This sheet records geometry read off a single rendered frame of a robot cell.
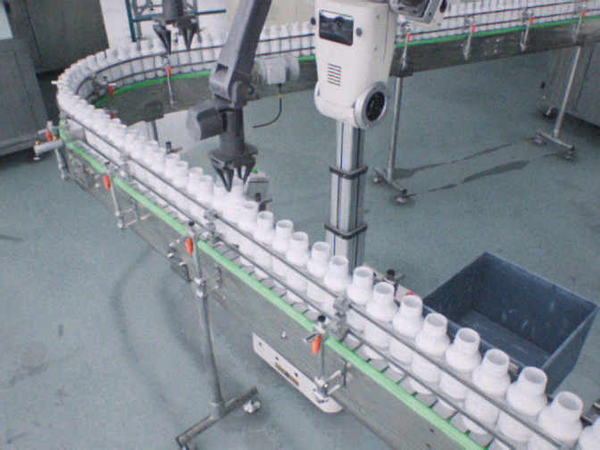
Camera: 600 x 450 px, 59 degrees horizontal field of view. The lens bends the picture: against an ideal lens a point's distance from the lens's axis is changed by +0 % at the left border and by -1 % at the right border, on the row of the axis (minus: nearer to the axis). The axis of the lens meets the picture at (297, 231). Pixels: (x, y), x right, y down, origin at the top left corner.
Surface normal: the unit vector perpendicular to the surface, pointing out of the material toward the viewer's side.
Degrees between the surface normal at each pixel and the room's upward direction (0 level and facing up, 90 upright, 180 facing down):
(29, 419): 0
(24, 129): 90
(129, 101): 91
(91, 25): 90
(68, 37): 90
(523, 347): 0
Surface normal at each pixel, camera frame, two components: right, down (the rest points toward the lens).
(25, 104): 0.67, 0.41
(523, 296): -0.74, 0.39
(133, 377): -0.01, -0.83
